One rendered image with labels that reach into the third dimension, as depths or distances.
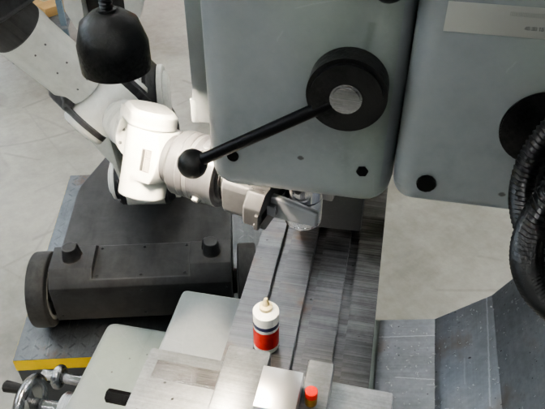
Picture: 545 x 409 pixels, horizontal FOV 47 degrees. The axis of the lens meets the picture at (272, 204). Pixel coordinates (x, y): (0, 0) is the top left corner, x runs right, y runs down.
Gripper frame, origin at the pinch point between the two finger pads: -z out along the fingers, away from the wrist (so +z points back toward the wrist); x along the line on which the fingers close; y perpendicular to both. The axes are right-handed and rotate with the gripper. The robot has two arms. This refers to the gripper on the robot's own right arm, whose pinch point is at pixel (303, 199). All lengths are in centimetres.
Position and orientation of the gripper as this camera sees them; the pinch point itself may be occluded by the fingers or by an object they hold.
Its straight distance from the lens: 77.9
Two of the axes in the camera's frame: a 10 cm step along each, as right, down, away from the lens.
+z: -9.0, -2.8, 3.2
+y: -0.1, 7.6, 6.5
